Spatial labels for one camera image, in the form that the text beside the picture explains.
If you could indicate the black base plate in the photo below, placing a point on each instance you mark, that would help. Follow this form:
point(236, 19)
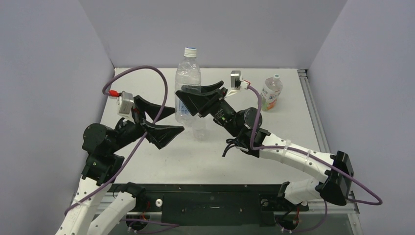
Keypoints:
point(215, 205)

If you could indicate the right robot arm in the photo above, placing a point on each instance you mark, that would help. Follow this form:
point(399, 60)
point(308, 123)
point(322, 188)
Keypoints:
point(331, 174)

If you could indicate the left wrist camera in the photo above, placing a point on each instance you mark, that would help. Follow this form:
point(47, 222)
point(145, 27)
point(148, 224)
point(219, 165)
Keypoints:
point(124, 102)

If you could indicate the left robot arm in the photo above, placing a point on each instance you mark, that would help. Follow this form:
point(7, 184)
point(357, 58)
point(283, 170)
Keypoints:
point(101, 169)

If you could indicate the aluminium rail frame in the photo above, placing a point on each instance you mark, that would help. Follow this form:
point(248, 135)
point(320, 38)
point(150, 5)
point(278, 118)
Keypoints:
point(188, 161)

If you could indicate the green orange label bottle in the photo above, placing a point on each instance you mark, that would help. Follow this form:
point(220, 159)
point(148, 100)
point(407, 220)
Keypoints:
point(270, 92)

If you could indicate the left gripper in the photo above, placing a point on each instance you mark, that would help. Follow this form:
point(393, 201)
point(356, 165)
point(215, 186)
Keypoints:
point(162, 134)

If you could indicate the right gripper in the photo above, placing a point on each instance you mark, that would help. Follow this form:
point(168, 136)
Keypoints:
point(213, 102)

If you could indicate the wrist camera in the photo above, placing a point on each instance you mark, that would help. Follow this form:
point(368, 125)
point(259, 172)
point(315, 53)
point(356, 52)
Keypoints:
point(124, 102)
point(237, 83)

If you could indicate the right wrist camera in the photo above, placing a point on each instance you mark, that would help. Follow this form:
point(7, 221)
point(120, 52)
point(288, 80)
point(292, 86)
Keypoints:
point(237, 83)

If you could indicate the clear bottle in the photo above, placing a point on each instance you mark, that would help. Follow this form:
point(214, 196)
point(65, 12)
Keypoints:
point(199, 129)
point(187, 78)

